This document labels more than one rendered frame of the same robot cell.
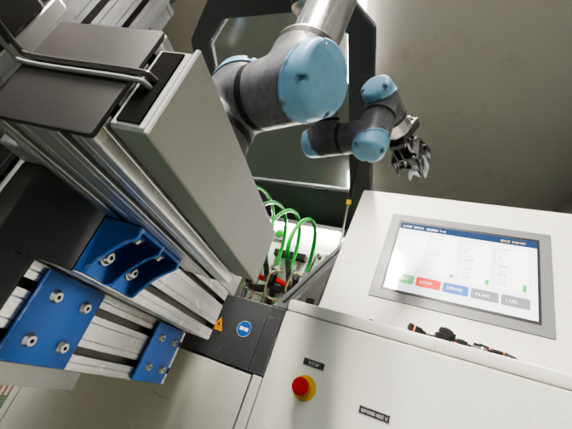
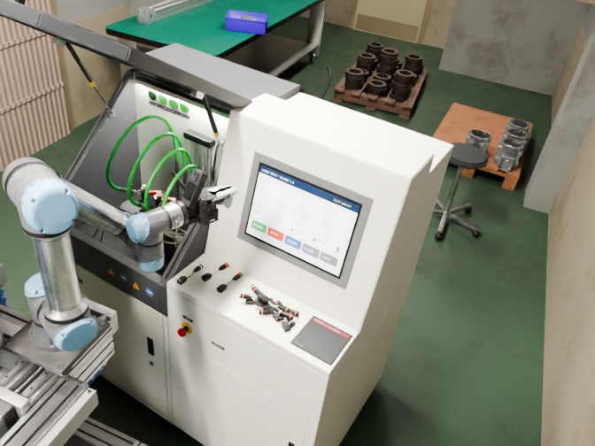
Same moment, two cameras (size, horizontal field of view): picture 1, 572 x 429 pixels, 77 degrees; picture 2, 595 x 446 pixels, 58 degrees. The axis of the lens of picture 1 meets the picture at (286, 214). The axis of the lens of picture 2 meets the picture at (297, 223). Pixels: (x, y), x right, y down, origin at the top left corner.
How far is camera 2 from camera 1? 1.77 m
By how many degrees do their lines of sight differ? 60
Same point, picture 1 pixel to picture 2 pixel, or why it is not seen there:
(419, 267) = (271, 219)
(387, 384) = (221, 336)
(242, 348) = (152, 302)
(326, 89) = (82, 340)
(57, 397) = not seen: hidden behind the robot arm
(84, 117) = not seen: outside the picture
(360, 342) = (205, 315)
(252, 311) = (150, 284)
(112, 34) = not seen: outside the picture
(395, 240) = (255, 186)
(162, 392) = (126, 311)
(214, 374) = (145, 310)
